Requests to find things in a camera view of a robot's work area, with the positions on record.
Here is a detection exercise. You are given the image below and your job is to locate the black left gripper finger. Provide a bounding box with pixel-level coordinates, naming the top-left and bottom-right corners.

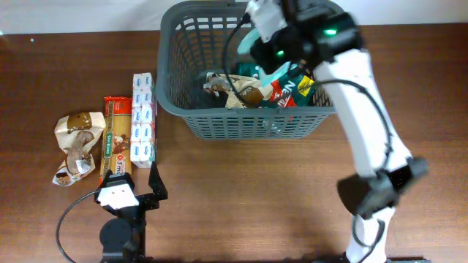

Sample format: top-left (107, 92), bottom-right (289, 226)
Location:
top-left (148, 161), bottom-right (168, 201)
top-left (103, 172), bottom-right (133, 187)

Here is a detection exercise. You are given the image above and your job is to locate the white tissue multipack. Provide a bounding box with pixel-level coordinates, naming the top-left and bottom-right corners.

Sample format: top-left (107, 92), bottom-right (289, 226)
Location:
top-left (130, 72), bottom-right (157, 169)

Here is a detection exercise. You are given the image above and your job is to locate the brown white snack bag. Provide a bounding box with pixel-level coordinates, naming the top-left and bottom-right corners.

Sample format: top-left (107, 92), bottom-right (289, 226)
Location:
top-left (52, 112), bottom-right (106, 186)

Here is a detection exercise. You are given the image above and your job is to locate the green Nescafe coffee bag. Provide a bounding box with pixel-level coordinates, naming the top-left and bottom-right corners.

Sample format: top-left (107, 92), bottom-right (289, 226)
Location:
top-left (233, 61), bottom-right (317, 110)

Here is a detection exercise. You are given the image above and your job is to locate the orange spaghetti packet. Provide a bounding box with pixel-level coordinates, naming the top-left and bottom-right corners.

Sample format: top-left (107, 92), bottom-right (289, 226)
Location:
top-left (99, 96), bottom-right (132, 183)

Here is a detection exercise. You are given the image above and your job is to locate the light teal wipes packet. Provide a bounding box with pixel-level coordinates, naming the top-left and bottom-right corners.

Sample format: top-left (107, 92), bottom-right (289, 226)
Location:
top-left (233, 28), bottom-right (297, 86)

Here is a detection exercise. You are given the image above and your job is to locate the beige brown snack bag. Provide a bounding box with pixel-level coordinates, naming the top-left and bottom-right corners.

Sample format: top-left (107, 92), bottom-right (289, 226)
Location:
top-left (203, 72), bottom-right (273, 109)

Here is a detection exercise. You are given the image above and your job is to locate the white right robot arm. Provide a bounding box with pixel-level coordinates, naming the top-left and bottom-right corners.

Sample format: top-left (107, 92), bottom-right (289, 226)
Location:
top-left (246, 1), bottom-right (428, 262)

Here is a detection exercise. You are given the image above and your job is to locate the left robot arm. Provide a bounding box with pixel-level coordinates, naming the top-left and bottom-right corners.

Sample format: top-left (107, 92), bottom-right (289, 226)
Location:
top-left (94, 162), bottom-right (168, 263)

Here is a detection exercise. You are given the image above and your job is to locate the grey plastic shopping basket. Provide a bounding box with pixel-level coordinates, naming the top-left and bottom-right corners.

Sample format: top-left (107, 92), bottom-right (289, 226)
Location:
top-left (156, 1), bottom-right (335, 140)

